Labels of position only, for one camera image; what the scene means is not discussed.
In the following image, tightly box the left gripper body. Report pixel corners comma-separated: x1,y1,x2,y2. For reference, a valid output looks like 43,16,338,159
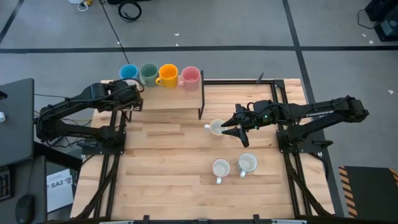
118,81,144,112

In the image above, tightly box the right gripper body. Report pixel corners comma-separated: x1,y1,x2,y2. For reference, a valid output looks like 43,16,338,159
234,101,271,131

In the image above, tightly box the orange floral pattern mug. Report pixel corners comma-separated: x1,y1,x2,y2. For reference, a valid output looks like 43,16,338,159
203,119,229,138

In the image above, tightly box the plain light blue mug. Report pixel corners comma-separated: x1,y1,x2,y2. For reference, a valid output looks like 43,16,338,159
119,63,139,80

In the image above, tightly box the plain sage green mug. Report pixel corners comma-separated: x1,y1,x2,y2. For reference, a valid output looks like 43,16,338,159
139,62,159,88

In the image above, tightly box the blue floral pattern mug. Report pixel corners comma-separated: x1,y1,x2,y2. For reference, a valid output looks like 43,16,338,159
238,152,258,179

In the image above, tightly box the grey diamond pattern mug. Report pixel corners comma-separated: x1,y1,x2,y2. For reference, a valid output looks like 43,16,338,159
211,157,231,185

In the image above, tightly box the plain yellow mug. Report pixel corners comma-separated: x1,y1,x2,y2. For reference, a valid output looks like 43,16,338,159
155,63,179,90

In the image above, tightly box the plain pink mug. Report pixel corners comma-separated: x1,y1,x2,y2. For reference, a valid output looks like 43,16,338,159
178,66,201,91

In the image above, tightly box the wooden black-framed shelf riser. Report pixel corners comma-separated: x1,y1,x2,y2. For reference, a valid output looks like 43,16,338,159
101,70,206,121

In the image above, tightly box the grey desk panel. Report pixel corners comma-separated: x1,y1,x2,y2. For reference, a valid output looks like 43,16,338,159
0,77,35,167

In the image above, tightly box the white printed paper sheet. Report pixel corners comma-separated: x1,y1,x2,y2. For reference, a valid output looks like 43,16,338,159
45,168,75,214

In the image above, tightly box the black desk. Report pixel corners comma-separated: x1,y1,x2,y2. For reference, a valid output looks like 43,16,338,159
0,155,47,224

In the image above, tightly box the black hazard-striped platform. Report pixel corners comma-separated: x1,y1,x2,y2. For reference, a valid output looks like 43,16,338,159
338,165,398,218

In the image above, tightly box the black keyboard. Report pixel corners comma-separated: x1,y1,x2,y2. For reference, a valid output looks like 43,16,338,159
0,167,13,203

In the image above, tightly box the black computer mouse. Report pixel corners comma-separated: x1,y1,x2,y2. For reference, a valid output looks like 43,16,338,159
15,194,35,224

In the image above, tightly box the black equipment case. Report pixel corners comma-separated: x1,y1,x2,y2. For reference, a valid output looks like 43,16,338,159
365,0,398,43

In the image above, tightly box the black aluminium rig frame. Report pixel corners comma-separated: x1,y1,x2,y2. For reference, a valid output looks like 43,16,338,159
73,77,335,224

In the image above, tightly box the long black cable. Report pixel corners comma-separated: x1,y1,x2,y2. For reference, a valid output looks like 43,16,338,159
98,0,131,65

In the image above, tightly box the coiled black cable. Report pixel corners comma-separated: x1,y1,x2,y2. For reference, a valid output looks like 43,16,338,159
118,1,142,22

